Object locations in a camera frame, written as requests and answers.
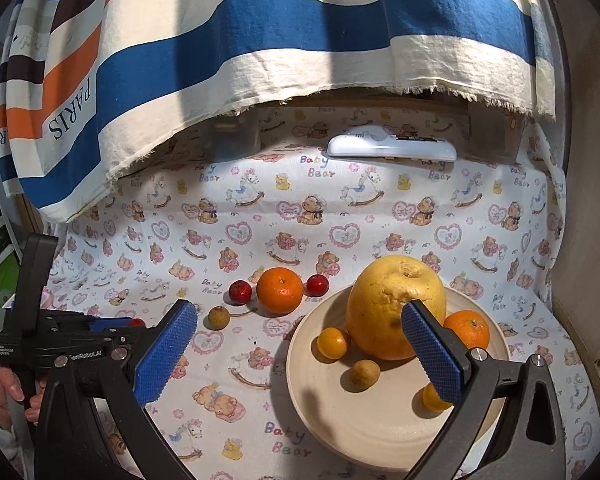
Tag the brown longan fruit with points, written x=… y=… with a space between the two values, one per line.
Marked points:
x=218 y=318
x=364 y=374

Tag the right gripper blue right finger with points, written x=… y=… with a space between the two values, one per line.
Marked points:
x=528 y=441

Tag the person's left hand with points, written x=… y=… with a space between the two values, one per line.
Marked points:
x=5 y=389

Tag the brown wooden headboard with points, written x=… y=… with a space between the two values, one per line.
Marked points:
x=577 y=271

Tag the large yellow pomelo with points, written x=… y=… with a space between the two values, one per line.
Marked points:
x=376 y=299

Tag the striped Paris blanket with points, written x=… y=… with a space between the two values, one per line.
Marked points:
x=90 y=87

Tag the small yellow kumquat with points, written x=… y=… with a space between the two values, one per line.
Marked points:
x=432 y=401
x=333 y=343

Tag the baby bear print sheet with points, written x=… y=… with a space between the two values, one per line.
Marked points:
x=185 y=228

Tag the beige round plate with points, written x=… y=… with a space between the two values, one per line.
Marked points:
x=384 y=427

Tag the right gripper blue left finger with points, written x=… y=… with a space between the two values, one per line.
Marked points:
x=74 y=444

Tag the orange mandarin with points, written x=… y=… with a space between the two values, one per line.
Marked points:
x=470 y=327
x=280 y=291

